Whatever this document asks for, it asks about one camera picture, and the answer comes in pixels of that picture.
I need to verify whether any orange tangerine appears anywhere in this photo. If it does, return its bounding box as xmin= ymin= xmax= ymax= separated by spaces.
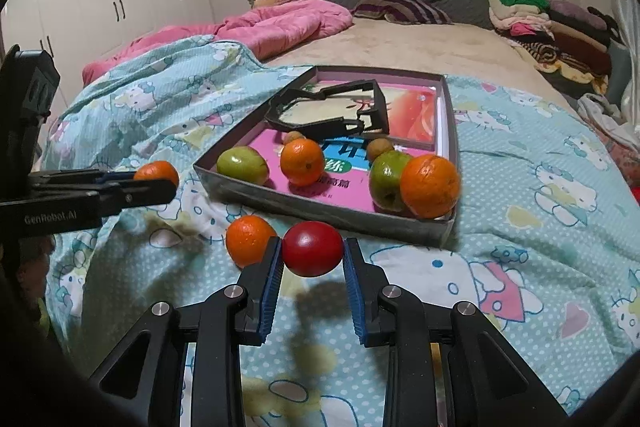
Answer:
xmin=134 ymin=160 xmax=179 ymax=186
xmin=280 ymin=139 xmax=326 ymax=187
xmin=224 ymin=215 xmax=278 ymax=269

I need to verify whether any red cherry tomato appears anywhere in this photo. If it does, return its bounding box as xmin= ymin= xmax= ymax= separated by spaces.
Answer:
xmin=282 ymin=221 xmax=344 ymax=277

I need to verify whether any large orange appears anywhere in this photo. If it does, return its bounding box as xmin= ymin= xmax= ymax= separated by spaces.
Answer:
xmin=399 ymin=154 xmax=461 ymax=219

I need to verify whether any large brown longan fruit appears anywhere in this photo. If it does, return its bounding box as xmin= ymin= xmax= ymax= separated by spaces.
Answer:
xmin=366 ymin=138 xmax=395 ymax=162

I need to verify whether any small brown longan fruit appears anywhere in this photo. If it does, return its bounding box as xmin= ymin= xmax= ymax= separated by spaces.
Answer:
xmin=282 ymin=131 xmax=304 ymax=145

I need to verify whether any person's left hand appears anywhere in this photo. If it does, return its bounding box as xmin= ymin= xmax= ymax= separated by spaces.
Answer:
xmin=16 ymin=235 xmax=55 ymax=309

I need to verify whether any grey cardboard box tray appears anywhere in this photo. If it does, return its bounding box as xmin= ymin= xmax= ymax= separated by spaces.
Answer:
xmin=194 ymin=66 xmax=459 ymax=246

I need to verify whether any hello kitty blue quilt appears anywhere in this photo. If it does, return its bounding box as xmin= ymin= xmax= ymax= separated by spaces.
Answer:
xmin=42 ymin=36 xmax=639 ymax=426

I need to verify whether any pink exercise book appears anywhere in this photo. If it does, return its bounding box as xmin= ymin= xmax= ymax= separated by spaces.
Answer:
xmin=242 ymin=82 xmax=448 ymax=212

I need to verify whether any pink quilt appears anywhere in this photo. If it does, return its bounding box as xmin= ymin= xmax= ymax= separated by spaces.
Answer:
xmin=81 ymin=0 xmax=352 ymax=86

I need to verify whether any red cream booklet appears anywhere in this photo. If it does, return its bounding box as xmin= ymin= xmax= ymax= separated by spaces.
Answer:
xmin=281 ymin=83 xmax=437 ymax=147

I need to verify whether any beige bed sheet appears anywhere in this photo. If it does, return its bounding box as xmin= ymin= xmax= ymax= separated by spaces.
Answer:
xmin=267 ymin=18 xmax=570 ymax=110

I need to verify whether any striped purple pillow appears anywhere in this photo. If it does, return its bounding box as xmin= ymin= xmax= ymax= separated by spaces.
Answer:
xmin=352 ymin=0 xmax=452 ymax=25

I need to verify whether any pile of folded clothes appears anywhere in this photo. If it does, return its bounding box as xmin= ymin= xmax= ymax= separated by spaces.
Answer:
xmin=488 ymin=0 xmax=623 ymax=100

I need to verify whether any black plastic frame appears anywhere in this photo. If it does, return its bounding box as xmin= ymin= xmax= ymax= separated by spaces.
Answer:
xmin=265 ymin=79 xmax=390 ymax=141

